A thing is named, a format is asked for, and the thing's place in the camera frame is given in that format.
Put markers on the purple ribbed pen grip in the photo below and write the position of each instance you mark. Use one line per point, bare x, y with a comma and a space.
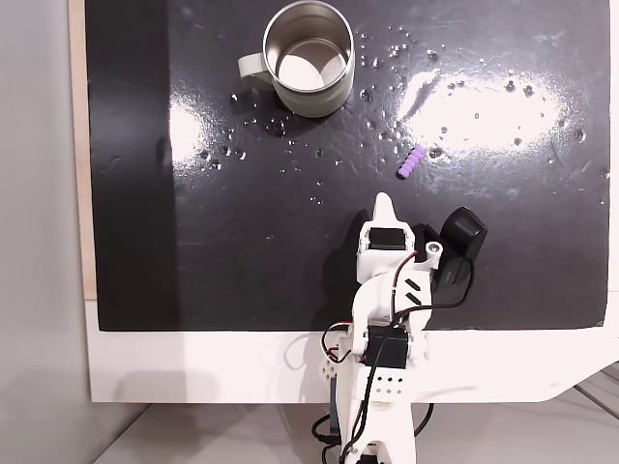
411, 162

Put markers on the black glossy table mat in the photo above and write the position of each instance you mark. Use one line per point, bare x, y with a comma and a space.
193, 241

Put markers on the black oval camera box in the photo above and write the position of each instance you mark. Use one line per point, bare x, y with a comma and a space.
464, 232

